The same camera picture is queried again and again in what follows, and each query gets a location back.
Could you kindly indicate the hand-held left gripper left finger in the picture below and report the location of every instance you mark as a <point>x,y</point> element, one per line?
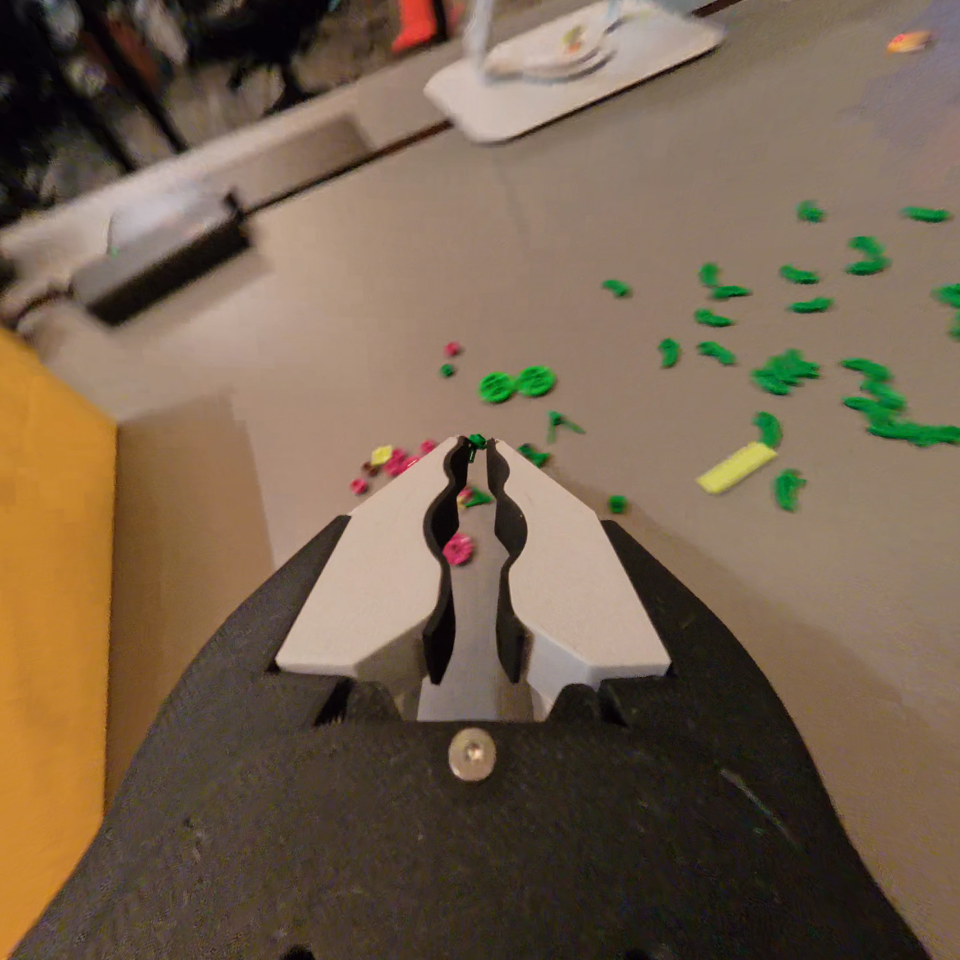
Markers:
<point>360,600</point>

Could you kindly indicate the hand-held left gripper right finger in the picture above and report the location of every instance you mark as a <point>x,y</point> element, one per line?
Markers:
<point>592,600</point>

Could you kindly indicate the small green toy stem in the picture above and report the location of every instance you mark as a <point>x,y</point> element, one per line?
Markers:
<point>476,441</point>

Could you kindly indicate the yellow toy brick plate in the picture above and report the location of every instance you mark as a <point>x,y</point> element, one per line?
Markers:
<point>735,469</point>

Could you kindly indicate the pile of small mixed toy pieces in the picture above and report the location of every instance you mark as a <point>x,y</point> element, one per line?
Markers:
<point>517,384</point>

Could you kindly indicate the scattered green toy leaves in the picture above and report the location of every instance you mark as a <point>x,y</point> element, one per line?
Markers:
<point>784,371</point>

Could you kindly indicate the yellow plastic bin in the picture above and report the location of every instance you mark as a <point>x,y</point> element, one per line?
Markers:
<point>52,600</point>

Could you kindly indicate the black flat box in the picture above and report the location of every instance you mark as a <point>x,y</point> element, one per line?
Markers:
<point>150,262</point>

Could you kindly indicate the white booklet stand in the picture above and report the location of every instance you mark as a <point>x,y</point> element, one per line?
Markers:
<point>570,97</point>

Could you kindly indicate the black office chair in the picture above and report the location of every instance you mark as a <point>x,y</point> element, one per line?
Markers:
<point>285,82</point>

